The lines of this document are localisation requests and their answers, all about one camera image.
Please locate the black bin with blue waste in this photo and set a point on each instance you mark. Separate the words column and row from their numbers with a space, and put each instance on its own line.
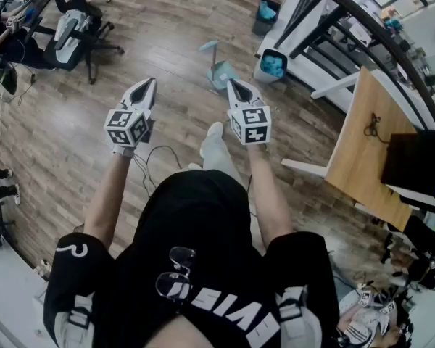
column 266, row 13

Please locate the light grey folded garment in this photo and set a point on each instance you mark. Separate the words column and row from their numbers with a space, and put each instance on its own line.
column 70, row 25

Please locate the black box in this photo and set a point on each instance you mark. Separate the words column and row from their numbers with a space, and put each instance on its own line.
column 413, row 165

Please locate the person's black printed t-shirt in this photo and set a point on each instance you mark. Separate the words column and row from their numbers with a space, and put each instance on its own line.
column 195, row 223

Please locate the person's right forearm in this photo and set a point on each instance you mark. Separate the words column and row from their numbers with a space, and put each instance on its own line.
column 268, row 194

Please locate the dark desk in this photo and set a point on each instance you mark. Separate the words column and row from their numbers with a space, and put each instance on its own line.
column 36, row 7

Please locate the grey bin with blue waste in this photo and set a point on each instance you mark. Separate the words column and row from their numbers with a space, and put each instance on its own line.
column 273, row 65

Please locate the black stool seat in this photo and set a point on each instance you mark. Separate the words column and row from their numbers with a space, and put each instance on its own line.
column 6, row 80

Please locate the black office chair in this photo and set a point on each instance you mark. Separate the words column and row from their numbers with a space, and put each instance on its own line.
column 67, row 54

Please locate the person's left forearm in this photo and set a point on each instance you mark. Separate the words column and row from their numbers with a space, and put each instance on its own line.
column 107, row 194

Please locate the teal dustpan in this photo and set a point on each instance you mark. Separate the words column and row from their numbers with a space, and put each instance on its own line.
column 219, row 74

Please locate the person's grey trousers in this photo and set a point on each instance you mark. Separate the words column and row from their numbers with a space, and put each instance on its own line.
column 219, row 158

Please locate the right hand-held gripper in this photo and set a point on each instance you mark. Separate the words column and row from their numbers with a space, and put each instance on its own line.
column 253, row 125

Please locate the wooden desk with white legs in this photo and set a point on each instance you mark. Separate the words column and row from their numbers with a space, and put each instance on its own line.
column 362, row 165

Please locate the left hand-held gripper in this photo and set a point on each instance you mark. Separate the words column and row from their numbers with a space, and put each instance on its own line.
column 127, row 127

